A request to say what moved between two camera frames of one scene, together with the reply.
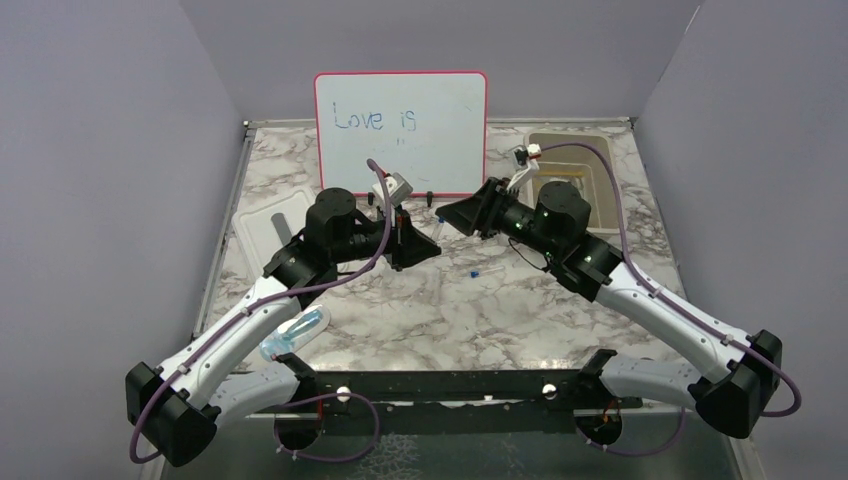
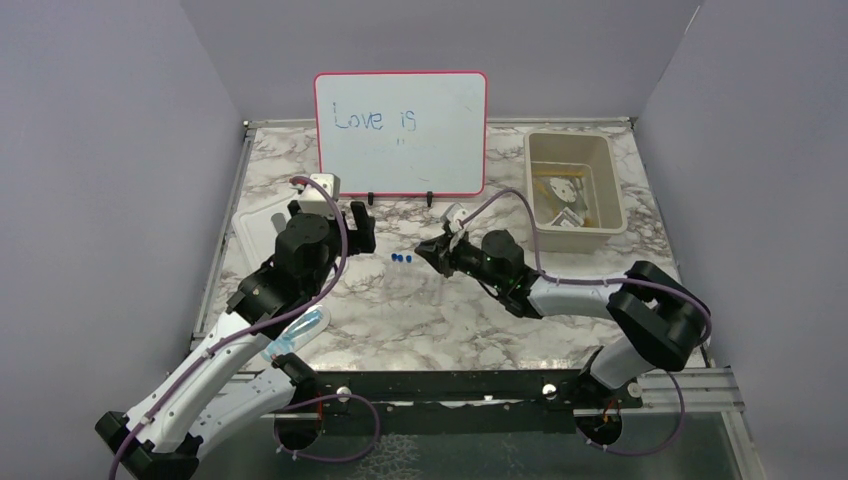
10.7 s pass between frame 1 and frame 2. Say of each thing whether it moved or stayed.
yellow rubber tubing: stayed
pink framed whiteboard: stayed
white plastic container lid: stayed
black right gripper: moved
